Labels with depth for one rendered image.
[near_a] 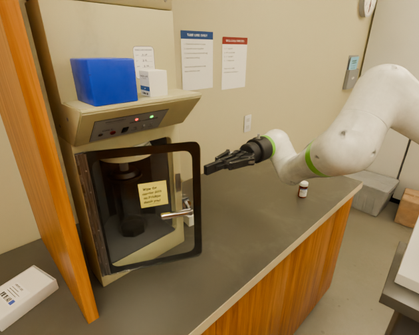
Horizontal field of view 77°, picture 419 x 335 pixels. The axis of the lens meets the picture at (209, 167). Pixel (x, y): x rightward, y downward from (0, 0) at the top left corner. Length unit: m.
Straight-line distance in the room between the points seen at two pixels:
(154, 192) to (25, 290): 0.48
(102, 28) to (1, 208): 0.76
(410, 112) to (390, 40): 2.67
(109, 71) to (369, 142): 0.56
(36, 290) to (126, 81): 0.66
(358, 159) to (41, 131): 0.64
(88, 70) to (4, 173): 0.66
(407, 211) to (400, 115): 2.55
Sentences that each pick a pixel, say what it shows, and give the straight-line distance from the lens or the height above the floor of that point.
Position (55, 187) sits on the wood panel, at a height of 1.36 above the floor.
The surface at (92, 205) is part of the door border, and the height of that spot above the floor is 1.24.
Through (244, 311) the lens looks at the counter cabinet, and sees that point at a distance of 1.09.
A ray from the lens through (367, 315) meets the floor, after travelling 2.27.
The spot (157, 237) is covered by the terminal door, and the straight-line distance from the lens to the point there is 0.84.
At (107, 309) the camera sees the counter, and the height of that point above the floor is 0.94.
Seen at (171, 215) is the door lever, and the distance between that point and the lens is 0.74.
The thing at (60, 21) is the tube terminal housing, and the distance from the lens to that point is 0.69.
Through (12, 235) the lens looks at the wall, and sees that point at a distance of 1.26.
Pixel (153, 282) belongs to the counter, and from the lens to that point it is 0.93.
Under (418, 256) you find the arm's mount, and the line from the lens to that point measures 1.08.
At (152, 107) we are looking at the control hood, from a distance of 0.66.
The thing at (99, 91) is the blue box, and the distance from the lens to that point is 0.59.
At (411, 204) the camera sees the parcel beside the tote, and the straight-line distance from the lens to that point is 3.21.
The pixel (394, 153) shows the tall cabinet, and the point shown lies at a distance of 3.48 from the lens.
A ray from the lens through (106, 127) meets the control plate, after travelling 0.65.
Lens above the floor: 1.62
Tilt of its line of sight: 24 degrees down
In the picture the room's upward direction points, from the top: straight up
